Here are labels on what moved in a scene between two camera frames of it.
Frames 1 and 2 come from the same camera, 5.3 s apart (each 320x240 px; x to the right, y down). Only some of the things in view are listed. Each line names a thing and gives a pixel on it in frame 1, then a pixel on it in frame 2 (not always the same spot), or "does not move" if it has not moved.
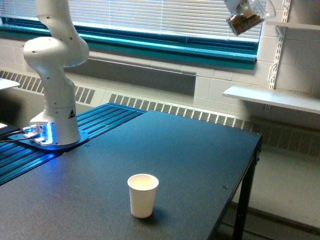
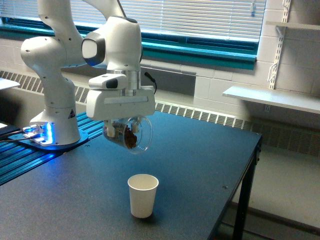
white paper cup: [142, 190] does not move
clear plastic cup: [243, 15] -> [134, 134]
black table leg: [240, 229] does not move
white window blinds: [203, 18] does not move
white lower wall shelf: [286, 99] does not move
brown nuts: [239, 24] -> [130, 138]
